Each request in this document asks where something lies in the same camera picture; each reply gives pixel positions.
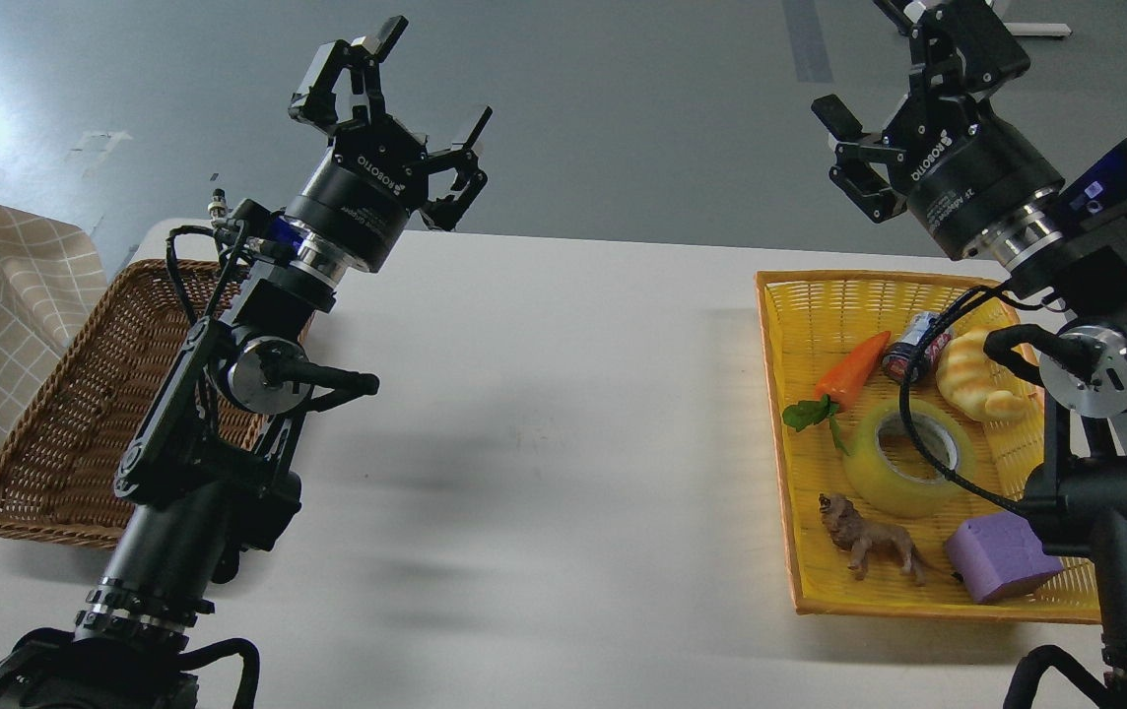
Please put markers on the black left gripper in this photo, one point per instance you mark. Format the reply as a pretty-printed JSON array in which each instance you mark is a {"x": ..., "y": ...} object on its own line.
[{"x": 373, "y": 175}]

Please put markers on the purple foam block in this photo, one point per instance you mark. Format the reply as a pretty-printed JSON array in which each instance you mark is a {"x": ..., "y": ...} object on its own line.
[{"x": 999, "y": 557}]

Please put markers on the yellow toy croissant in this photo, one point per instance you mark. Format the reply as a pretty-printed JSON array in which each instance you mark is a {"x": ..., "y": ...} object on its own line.
[{"x": 965, "y": 380}]

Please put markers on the orange toy carrot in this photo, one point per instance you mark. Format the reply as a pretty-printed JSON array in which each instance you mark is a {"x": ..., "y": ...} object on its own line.
[{"x": 838, "y": 390}]

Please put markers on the brown wicker basket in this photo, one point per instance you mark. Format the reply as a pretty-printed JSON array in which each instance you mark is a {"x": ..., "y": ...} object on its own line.
[{"x": 58, "y": 464}]

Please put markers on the yellow woven basket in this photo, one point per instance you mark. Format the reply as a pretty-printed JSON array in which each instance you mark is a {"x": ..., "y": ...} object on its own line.
[{"x": 810, "y": 321}]

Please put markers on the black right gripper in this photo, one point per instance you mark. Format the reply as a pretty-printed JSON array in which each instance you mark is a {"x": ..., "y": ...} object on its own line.
[{"x": 952, "y": 163}]

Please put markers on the white metal stand base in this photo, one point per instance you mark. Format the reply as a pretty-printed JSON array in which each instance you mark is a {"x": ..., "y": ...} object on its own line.
[{"x": 1056, "y": 31}]

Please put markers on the brown toy lion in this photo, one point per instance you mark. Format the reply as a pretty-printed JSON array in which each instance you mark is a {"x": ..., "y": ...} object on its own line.
[{"x": 849, "y": 531}]

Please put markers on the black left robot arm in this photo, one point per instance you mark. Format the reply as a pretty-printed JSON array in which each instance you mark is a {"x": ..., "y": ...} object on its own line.
[{"x": 209, "y": 469}]

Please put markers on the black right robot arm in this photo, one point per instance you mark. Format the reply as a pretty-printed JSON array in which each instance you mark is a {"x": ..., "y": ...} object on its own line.
[{"x": 1072, "y": 244}]

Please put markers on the yellow tape roll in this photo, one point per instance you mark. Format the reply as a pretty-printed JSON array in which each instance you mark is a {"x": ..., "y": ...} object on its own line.
[{"x": 890, "y": 472}]

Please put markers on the small soda can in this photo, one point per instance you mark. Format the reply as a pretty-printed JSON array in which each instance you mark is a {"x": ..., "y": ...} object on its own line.
[{"x": 908, "y": 356}]

